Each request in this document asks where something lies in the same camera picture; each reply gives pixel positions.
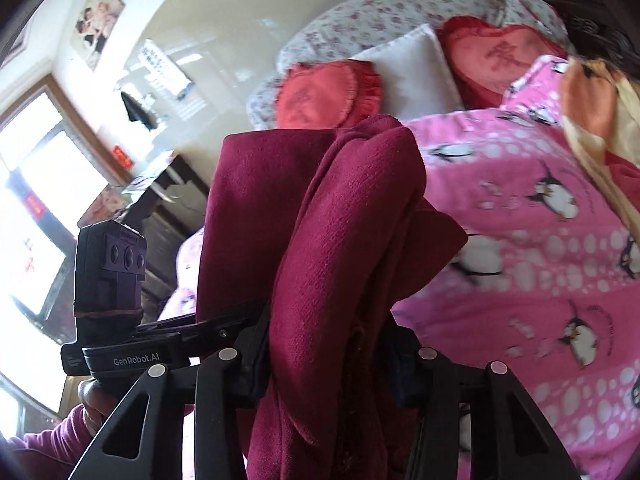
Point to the floral pillow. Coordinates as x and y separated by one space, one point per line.
380 5

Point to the red wall sign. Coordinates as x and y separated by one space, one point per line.
122 156

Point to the white pillow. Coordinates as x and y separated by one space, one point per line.
410 70

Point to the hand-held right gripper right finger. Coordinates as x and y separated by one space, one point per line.
404 372

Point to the dark hanging cloth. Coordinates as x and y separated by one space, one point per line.
135 107

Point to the pink penguin print blanket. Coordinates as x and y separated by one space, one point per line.
525 260

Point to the wooden framed window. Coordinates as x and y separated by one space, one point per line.
45 185

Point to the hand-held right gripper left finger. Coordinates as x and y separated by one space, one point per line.
252 365

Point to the maroon fleece garment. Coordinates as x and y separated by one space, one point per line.
325 240

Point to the orange yellow printed cloth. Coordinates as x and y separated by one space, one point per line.
585 95

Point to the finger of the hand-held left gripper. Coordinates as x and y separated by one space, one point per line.
215 329

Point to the dark carved wooden headboard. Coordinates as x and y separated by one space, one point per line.
595 30

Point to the person's left hand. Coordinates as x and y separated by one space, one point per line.
92 400

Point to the wall poster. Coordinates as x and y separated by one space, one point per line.
97 20

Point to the red heart-shaped pillow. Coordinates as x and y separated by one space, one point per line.
315 95
495 55

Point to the white wall calendar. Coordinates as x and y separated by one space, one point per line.
165 67

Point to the dark wooden desk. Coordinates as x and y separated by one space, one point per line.
160 220

